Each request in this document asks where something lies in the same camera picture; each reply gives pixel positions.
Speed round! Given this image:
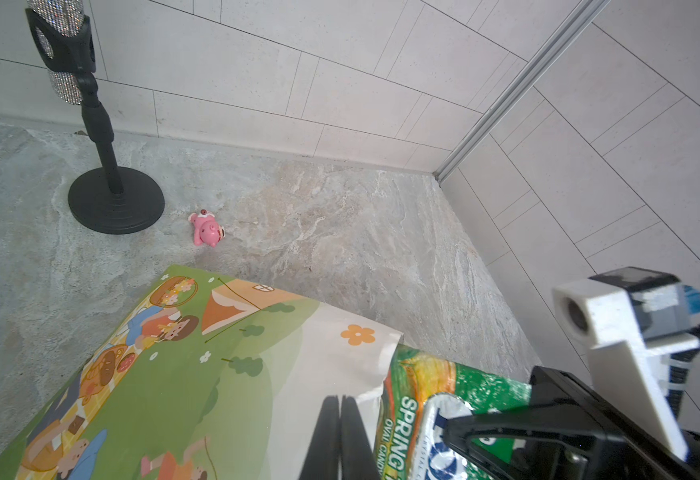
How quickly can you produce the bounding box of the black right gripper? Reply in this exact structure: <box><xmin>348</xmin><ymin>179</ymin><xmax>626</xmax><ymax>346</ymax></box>
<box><xmin>443</xmin><ymin>366</ymin><xmax>700</xmax><ymax>479</ymax></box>

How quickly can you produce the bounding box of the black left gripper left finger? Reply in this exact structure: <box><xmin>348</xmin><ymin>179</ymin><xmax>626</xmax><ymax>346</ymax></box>
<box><xmin>299</xmin><ymin>396</ymin><xmax>341</xmax><ymax>480</ymax></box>

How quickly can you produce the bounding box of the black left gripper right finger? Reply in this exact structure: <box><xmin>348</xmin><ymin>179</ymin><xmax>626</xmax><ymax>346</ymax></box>
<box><xmin>340</xmin><ymin>396</ymin><xmax>380</xmax><ymax>480</ymax></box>

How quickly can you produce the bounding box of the green Fox's candy packet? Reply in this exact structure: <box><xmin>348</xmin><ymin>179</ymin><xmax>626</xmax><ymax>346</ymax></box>
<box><xmin>375</xmin><ymin>344</ymin><xmax>531</xmax><ymax>479</ymax></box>

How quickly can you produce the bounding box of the white paper bag green print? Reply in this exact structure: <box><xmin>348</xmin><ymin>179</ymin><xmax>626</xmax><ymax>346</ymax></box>
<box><xmin>0</xmin><ymin>265</ymin><xmax>402</xmax><ymax>479</ymax></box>

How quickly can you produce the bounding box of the small pink pig toy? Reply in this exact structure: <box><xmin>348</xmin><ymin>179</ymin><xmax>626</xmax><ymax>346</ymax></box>
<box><xmin>188</xmin><ymin>209</ymin><xmax>226</xmax><ymax>247</ymax></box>

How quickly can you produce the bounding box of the glitter microphone on black stand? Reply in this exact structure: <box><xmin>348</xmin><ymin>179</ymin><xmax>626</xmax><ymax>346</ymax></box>
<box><xmin>26</xmin><ymin>1</ymin><xmax>165</xmax><ymax>235</ymax></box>

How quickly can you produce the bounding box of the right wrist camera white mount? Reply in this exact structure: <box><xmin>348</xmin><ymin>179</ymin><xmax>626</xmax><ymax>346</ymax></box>
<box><xmin>553</xmin><ymin>266</ymin><xmax>700</xmax><ymax>459</ymax></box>

